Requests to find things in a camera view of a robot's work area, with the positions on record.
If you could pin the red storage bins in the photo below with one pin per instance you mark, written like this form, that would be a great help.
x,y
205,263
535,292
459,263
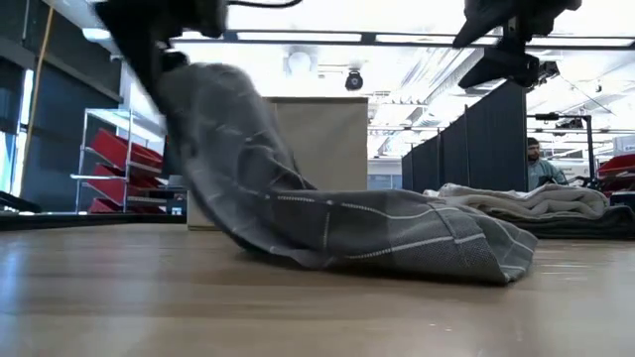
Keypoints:
x,y
620,166

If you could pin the white towel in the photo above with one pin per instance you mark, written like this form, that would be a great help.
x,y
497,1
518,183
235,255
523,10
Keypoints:
x,y
536,201

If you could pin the metal rack with red bins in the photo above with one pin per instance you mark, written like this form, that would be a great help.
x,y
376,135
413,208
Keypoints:
x,y
124,151

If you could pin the round white ceiling fixture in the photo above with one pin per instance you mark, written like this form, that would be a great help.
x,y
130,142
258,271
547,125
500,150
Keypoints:
x,y
300,63

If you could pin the grey white-striped towel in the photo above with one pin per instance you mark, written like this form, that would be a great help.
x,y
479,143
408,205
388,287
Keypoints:
x,y
347,228

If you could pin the black metal stand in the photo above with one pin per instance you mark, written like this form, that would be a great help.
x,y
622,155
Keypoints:
x,y
560,117

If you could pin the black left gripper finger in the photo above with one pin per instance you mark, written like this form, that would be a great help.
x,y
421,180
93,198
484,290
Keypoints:
x,y
149,64

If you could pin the person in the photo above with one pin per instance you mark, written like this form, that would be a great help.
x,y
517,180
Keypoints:
x,y
541,173

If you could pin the wooden pole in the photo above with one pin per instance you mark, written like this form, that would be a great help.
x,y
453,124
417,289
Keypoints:
x,y
40,74

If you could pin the black partition curtain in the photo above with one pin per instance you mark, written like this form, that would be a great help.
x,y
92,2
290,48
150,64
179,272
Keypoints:
x,y
496,139

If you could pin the black crossbar with light strips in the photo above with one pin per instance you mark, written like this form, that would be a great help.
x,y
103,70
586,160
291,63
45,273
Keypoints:
x,y
367,37

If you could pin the black ceiling camera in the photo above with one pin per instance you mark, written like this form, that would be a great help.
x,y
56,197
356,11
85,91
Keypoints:
x,y
353,81

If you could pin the black ceiling-mounted device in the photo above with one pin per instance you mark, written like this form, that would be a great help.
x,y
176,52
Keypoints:
x,y
549,72

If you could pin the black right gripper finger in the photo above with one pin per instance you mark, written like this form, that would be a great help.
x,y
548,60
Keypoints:
x,y
511,64
511,12

